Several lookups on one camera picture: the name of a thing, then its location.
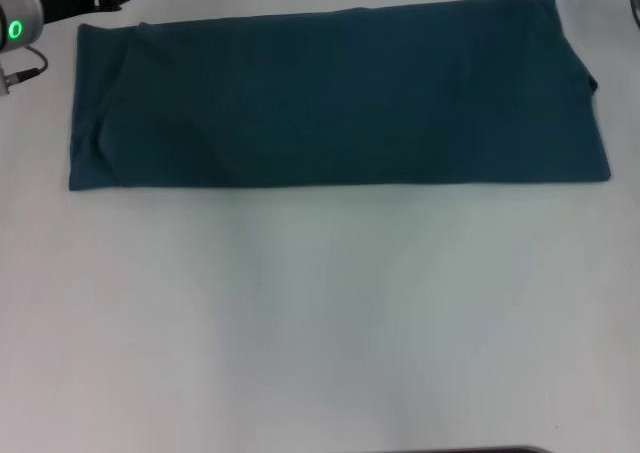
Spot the teal T-shirt with FREE print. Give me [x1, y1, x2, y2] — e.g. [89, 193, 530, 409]
[67, 0, 612, 193]

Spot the dark device edge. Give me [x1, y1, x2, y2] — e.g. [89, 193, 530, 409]
[452, 445, 554, 453]

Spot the left arm cable with plugs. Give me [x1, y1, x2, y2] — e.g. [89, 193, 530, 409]
[0, 45, 50, 99]

